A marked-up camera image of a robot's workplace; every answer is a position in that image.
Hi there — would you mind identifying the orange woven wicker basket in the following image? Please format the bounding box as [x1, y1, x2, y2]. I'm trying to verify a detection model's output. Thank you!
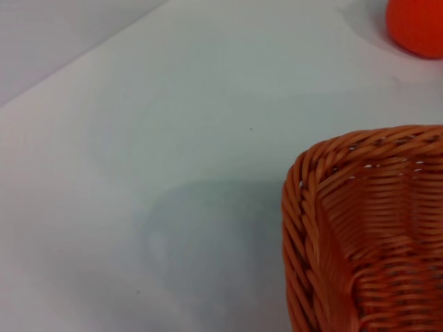
[282, 124, 443, 332]

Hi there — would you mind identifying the orange toy fruit with stem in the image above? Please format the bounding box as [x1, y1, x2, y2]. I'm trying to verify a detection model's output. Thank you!
[386, 0, 443, 59]

